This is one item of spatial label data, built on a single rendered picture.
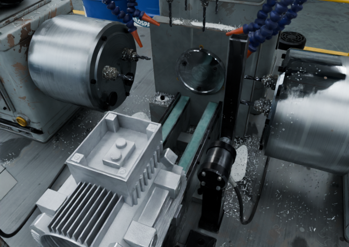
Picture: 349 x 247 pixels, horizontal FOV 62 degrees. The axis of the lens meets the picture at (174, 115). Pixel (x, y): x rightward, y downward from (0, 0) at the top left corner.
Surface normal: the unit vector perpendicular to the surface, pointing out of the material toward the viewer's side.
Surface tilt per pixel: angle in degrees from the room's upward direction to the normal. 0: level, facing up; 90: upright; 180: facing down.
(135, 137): 0
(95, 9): 90
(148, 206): 0
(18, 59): 90
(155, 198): 0
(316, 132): 69
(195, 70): 90
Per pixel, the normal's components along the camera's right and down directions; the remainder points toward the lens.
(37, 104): 0.93, 0.23
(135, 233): -0.04, -0.75
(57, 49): -0.28, -0.12
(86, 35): -0.16, -0.48
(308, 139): -0.38, 0.49
